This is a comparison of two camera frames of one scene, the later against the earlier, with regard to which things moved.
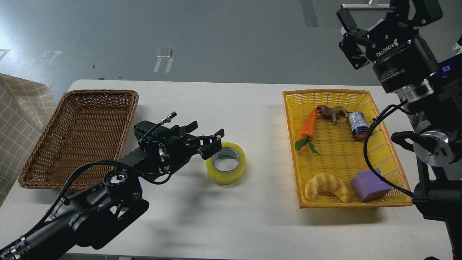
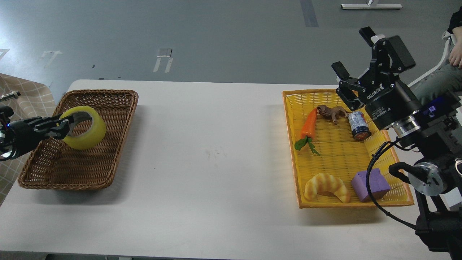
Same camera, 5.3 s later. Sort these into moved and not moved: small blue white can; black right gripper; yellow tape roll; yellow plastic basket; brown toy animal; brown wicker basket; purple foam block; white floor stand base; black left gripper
Moved: black right gripper; yellow tape roll; black left gripper
Not moved: brown wicker basket; brown toy animal; purple foam block; small blue white can; yellow plastic basket; white floor stand base
